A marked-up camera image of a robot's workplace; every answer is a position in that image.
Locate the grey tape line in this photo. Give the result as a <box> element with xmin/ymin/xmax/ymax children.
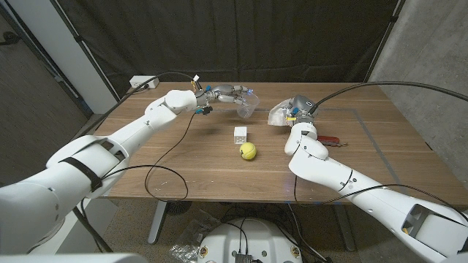
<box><xmin>197</xmin><ymin>107</ymin><xmax>414</xmax><ymax>205</ymax></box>

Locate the grey table leg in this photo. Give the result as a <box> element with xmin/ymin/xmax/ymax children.
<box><xmin>333</xmin><ymin>206</ymin><xmax>358</xmax><ymax>252</ymax></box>

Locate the black backdrop stand pole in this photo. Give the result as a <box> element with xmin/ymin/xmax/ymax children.
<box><xmin>50</xmin><ymin>0</ymin><xmax>121</xmax><ymax>102</ymax></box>
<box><xmin>363</xmin><ymin>0</ymin><xmax>407</xmax><ymax>83</ymax></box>

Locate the white tissue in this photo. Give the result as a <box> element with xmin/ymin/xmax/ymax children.
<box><xmin>267</xmin><ymin>97</ymin><xmax>297</xmax><ymax>127</ymax></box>

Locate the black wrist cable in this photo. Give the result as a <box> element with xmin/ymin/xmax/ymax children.
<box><xmin>95</xmin><ymin>71</ymin><xmax>203</xmax><ymax>131</ymax></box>

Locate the black round floor grille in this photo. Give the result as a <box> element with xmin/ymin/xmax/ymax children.
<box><xmin>166</xmin><ymin>200</ymin><xmax>193</xmax><ymax>216</ymax></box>

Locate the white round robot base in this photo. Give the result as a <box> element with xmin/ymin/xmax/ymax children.
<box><xmin>197</xmin><ymin>218</ymin><xmax>303</xmax><ymax>263</ymax></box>

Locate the red pocket knife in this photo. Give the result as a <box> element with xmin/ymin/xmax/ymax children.
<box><xmin>317</xmin><ymin>135</ymin><xmax>348</xmax><ymax>148</ymax></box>

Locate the black backdrop curtain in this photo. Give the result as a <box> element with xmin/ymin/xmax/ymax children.
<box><xmin>54</xmin><ymin>0</ymin><xmax>407</xmax><ymax>98</ymax></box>

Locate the white floor box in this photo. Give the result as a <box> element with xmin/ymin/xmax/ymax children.
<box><xmin>72</xmin><ymin>199</ymin><xmax>118</xmax><ymax>253</ymax></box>

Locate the white table leg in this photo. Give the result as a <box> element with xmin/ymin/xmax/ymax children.
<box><xmin>148</xmin><ymin>199</ymin><xmax>169</xmax><ymax>245</ymax></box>

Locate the black looping arm cable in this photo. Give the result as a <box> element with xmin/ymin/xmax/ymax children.
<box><xmin>144</xmin><ymin>111</ymin><xmax>198</xmax><ymax>202</ymax></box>

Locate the white robot torso edge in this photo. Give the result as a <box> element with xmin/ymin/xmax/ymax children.
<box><xmin>0</xmin><ymin>253</ymin><xmax>149</xmax><ymax>263</ymax></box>

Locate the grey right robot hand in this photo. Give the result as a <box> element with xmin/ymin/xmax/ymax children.
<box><xmin>287</xmin><ymin>94</ymin><xmax>317</xmax><ymax>125</ymax></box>

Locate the clear plastic measuring cup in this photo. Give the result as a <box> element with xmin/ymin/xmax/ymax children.
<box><xmin>235</xmin><ymin>91</ymin><xmax>260</xmax><ymax>119</ymax></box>

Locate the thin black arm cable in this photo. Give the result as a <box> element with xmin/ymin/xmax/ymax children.
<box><xmin>293</xmin><ymin>174</ymin><xmax>468</xmax><ymax>222</ymax></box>

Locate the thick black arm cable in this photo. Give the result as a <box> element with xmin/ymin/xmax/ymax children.
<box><xmin>309</xmin><ymin>80</ymin><xmax>468</xmax><ymax>114</ymax></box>

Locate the white cube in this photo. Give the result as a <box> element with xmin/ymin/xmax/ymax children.
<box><xmin>233</xmin><ymin>126</ymin><xmax>248</xmax><ymax>145</ymax></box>

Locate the white power strip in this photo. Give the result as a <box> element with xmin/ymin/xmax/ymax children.
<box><xmin>129</xmin><ymin>75</ymin><xmax>160</xmax><ymax>89</ymax></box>

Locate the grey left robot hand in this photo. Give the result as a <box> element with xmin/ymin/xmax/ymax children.
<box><xmin>195</xmin><ymin>83</ymin><xmax>255</xmax><ymax>110</ymax></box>

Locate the yellow tennis ball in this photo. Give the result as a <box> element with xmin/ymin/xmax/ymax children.
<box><xmin>239</xmin><ymin>142</ymin><xmax>257</xmax><ymax>161</ymax></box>

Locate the black door handle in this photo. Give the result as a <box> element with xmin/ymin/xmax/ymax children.
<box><xmin>0</xmin><ymin>31</ymin><xmax>22</xmax><ymax>47</ymax></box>

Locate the crumpled clear plastic bag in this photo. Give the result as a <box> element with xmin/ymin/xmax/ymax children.
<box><xmin>170</xmin><ymin>210</ymin><xmax>220</xmax><ymax>263</ymax></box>

